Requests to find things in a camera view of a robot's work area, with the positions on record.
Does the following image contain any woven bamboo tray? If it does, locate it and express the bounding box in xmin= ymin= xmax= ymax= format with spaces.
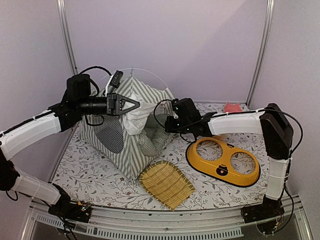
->
xmin=139 ymin=160 xmax=196 ymax=211

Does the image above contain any yellow double bowl holder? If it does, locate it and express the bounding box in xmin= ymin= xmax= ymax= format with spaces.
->
xmin=185 ymin=137 xmax=261 ymax=188

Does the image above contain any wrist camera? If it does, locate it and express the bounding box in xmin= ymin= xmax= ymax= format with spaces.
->
xmin=171 ymin=98 xmax=179 ymax=119
xmin=105 ymin=70 xmax=124 ymax=94

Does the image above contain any pink cat-ear pet bowl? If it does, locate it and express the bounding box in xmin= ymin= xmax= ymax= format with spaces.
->
xmin=223 ymin=102 xmax=243 ymax=113

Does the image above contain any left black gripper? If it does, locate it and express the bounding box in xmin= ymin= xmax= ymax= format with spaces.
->
xmin=77 ymin=92 xmax=141 ymax=116

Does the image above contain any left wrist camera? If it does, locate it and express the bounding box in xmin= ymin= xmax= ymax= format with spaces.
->
xmin=105 ymin=70 xmax=124 ymax=94

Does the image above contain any right aluminium frame post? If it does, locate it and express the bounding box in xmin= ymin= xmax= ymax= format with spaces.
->
xmin=245 ymin=0 xmax=275 ymax=107

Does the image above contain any left aluminium frame post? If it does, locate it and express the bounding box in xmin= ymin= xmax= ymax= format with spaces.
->
xmin=56 ymin=0 xmax=79 ymax=77

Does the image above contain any striped green white pet tent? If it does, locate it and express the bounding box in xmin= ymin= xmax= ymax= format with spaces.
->
xmin=79 ymin=75 xmax=174 ymax=180

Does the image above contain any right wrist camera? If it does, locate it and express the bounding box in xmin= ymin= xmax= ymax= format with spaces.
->
xmin=171 ymin=98 xmax=179 ymax=119

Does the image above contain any aluminium frame post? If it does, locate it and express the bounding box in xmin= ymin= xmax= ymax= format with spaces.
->
xmin=245 ymin=0 xmax=275 ymax=107
xmin=56 ymin=0 xmax=79 ymax=77

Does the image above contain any checkered grey cushion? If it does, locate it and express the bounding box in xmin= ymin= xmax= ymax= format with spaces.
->
xmin=138 ymin=114 xmax=174 ymax=157

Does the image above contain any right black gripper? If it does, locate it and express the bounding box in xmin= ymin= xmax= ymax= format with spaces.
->
xmin=165 ymin=115 xmax=192 ymax=133

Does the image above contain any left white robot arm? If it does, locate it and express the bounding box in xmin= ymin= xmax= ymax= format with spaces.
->
xmin=0 ymin=73 xmax=140 ymax=217

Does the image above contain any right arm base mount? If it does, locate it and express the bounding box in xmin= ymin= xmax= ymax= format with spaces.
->
xmin=241 ymin=196 xmax=285 ymax=235

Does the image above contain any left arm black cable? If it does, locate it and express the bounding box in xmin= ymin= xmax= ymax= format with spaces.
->
xmin=77 ymin=65 xmax=113 ymax=78

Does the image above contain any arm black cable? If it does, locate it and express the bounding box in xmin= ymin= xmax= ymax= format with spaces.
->
xmin=153 ymin=99 xmax=304 ymax=158
xmin=77 ymin=65 xmax=113 ymax=78

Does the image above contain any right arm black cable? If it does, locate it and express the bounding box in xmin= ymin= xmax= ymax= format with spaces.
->
xmin=153 ymin=99 xmax=304 ymax=158

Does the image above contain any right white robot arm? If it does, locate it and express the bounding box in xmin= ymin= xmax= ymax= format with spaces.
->
xmin=164 ymin=98 xmax=295 ymax=218

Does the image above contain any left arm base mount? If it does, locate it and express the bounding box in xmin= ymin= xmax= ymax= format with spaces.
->
xmin=48 ymin=183 xmax=92 ymax=223

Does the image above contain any front aluminium rail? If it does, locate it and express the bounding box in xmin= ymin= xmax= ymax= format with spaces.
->
xmin=21 ymin=195 xmax=318 ymax=240

